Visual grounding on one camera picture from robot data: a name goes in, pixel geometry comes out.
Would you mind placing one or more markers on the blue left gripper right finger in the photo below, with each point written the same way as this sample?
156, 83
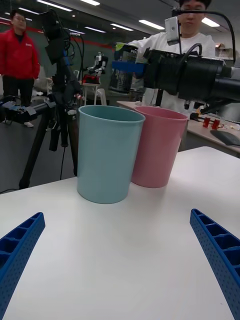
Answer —
222, 257

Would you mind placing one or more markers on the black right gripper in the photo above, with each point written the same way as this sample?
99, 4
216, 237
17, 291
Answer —
165, 72

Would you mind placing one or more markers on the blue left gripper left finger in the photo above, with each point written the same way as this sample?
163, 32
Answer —
17, 255

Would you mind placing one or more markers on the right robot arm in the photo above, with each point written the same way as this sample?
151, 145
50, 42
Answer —
205, 77

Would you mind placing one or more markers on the small white humanoid robot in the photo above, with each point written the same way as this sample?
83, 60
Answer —
100, 62

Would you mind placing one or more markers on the white plastic chair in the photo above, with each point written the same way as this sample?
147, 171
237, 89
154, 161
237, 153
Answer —
90, 86

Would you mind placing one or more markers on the person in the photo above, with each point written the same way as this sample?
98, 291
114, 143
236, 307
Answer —
17, 57
200, 42

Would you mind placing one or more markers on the pink plastic bin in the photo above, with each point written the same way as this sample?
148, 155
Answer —
157, 150

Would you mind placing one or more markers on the pale blue plastic bin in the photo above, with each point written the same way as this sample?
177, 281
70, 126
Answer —
105, 155

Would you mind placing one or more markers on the small red part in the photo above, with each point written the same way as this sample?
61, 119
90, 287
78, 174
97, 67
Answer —
207, 122
216, 124

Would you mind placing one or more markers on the black bar with blue clamp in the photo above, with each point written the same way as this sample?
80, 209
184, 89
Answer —
37, 108

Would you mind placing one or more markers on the beige workshop table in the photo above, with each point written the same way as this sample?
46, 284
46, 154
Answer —
200, 135

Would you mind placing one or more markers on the black camera tripod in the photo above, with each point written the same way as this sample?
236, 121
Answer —
63, 95

